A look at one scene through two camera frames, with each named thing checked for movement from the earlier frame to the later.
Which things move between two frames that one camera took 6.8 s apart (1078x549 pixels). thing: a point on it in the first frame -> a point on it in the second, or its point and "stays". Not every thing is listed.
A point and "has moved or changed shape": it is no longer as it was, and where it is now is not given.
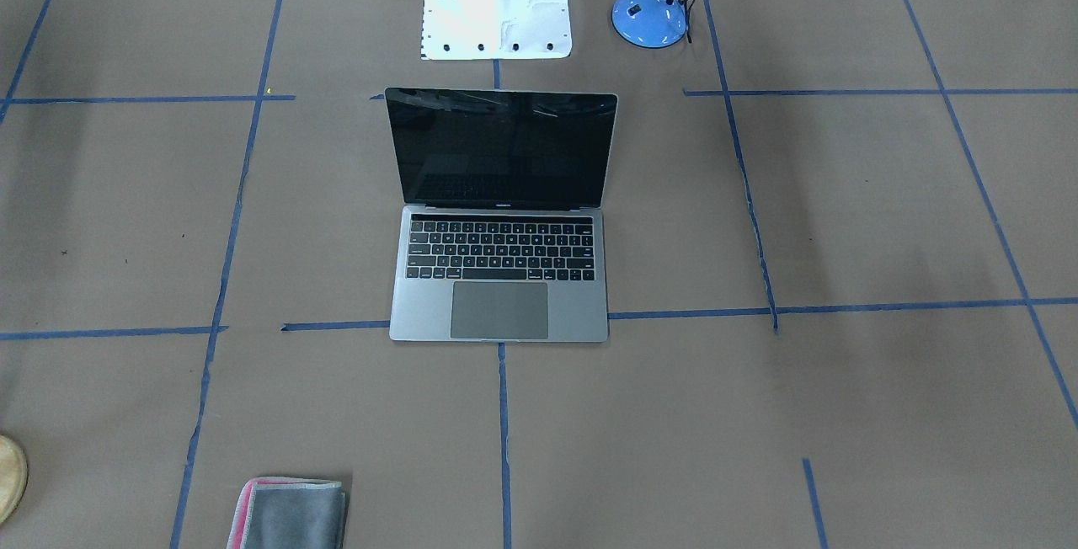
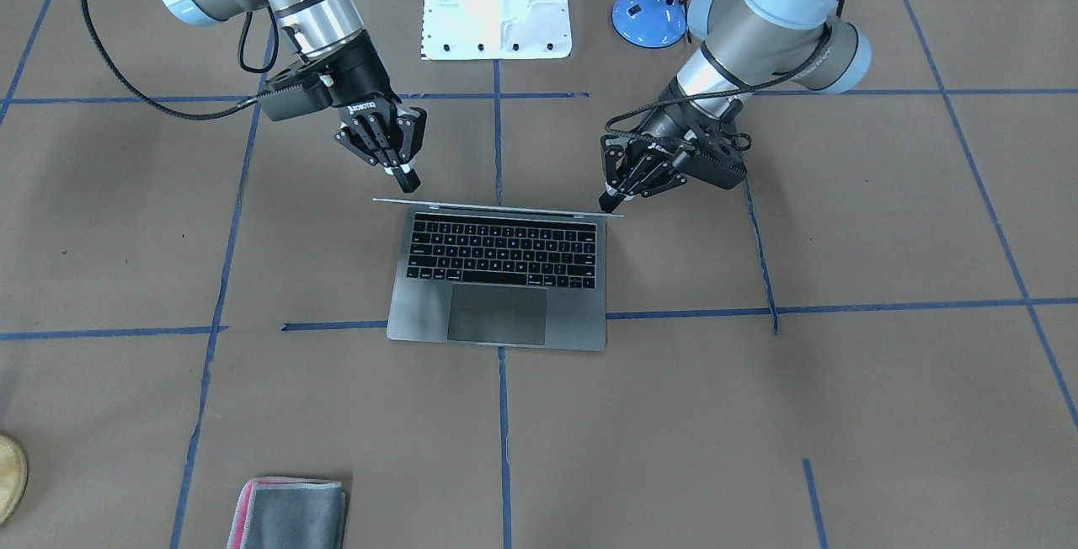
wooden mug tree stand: x=14 y=476 stays
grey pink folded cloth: x=289 y=513 stays
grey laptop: x=501 y=236 has moved or changed shape
